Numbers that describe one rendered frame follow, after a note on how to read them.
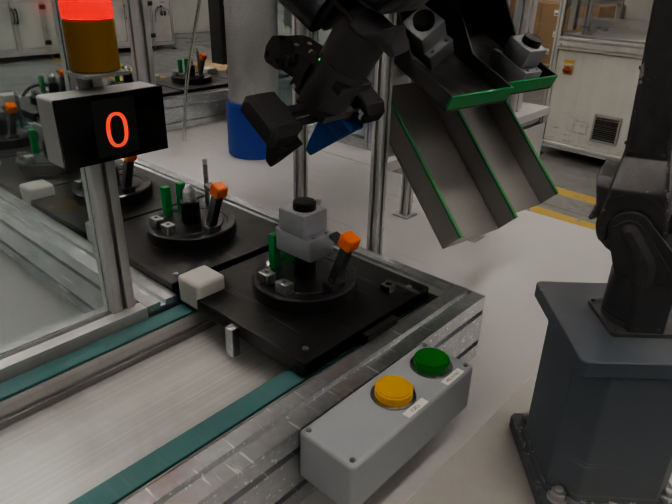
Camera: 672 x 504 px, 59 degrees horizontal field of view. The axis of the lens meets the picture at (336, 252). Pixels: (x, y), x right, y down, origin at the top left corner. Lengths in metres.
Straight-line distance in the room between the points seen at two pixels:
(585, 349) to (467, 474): 0.22
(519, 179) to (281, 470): 0.69
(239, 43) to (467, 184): 0.86
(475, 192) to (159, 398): 0.57
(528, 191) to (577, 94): 3.85
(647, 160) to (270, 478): 0.44
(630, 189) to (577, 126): 4.40
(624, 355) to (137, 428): 0.49
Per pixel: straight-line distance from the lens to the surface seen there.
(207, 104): 2.10
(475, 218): 0.96
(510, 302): 1.04
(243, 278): 0.83
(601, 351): 0.59
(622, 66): 4.80
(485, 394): 0.83
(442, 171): 0.96
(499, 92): 0.91
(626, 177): 0.57
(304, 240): 0.74
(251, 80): 1.66
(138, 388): 0.75
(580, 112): 4.94
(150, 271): 0.88
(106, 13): 0.67
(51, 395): 0.76
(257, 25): 1.64
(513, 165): 1.11
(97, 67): 0.67
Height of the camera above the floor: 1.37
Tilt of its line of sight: 26 degrees down
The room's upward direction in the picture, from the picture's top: 1 degrees clockwise
